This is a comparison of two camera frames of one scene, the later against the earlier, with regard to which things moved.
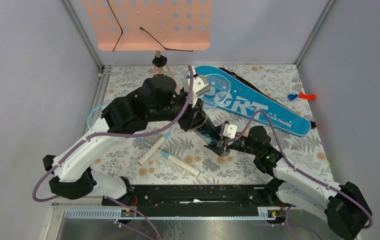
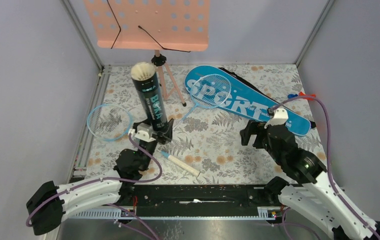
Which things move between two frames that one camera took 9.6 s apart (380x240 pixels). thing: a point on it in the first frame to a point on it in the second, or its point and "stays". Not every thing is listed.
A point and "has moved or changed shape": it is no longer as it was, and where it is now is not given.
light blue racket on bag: x=220 y=87 stays
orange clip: x=308 y=97 stays
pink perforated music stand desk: x=150 y=25 stays
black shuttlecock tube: x=209 y=132 has moved or changed shape
